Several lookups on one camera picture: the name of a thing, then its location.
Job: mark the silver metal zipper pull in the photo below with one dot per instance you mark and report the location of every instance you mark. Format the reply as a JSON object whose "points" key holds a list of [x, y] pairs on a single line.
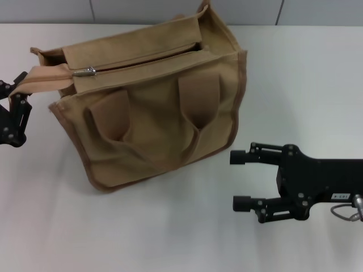
{"points": [[85, 72]]}

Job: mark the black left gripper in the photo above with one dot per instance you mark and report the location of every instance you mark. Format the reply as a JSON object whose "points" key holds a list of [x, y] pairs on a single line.
{"points": [[3, 124]]}

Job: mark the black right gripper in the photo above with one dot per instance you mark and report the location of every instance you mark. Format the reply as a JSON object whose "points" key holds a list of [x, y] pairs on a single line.
{"points": [[314, 175]]}

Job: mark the khaki canvas food bag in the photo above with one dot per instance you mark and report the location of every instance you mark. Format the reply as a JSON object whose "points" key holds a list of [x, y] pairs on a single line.
{"points": [[158, 113]]}

